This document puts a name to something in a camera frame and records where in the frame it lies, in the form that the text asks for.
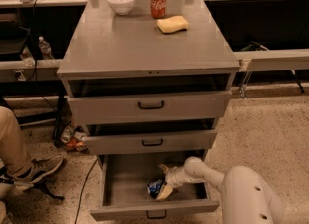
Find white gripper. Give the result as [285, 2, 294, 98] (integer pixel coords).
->
[155, 164, 190, 201]

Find blue pepsi can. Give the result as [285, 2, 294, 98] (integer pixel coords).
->
[147, 179, 165, 199]

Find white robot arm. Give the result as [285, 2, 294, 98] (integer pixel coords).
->
[156, 156, 284, 224]

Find grey bottom drawer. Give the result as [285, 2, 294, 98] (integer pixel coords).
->
[91, 151, 219, 221]

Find grey drawer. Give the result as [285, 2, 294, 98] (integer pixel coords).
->
[85, 130, 217, 155]
[91, 151, 219, 221]
[69, 91, 231, 125]

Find grey middle drawer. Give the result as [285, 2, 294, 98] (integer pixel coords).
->
[85, 130, 217, 155]

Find grey top drawer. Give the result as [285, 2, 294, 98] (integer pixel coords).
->
[69, 91, 231, 125]

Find grey drawer cabinet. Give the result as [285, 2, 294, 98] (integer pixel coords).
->
[57, 0, 241, 158]

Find red coca-cola can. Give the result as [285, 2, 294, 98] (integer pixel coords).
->
[150, 0, 166, 19]

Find pile of snack wrappers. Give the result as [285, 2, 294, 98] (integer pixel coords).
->
[60, 126, 87, 152]

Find grey sneaker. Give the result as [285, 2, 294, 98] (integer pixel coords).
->
[14, 155, 64, 184]

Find person leg beige trousers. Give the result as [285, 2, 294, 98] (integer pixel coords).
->
[0, 107, 32, 179]

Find yellow sponge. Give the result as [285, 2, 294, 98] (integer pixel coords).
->
[157, 16, 189, 34]

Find clear water bottle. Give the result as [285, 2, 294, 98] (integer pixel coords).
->
[38, 36, 54, 60]

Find white bowl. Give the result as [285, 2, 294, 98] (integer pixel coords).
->
[106, 0, 135, 15]

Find black floor cable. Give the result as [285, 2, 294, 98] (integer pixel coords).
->
[74, 159, 98, 224]

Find black hanging cable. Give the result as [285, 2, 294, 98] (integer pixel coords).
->
[26, 0, 49, 82]

